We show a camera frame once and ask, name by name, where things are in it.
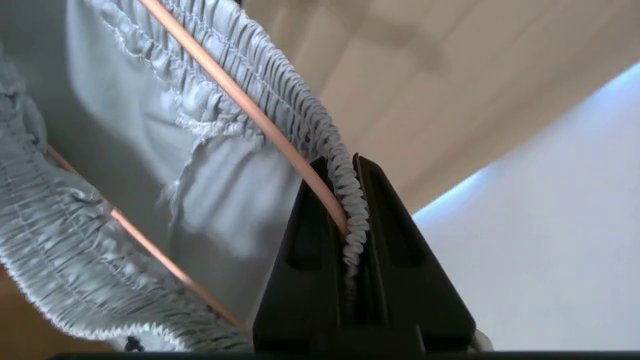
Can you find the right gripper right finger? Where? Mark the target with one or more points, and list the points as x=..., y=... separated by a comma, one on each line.
x=415, y=300

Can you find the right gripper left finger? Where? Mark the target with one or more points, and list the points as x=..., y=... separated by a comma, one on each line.
x=295, y=300

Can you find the pink clothes hanger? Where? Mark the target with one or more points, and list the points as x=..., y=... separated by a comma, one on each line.
x=240, y=100

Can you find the grey garment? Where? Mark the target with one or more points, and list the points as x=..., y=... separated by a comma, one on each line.
x=125, y=125

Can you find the beige curtain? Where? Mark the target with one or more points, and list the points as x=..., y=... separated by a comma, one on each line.
x=450, y=75

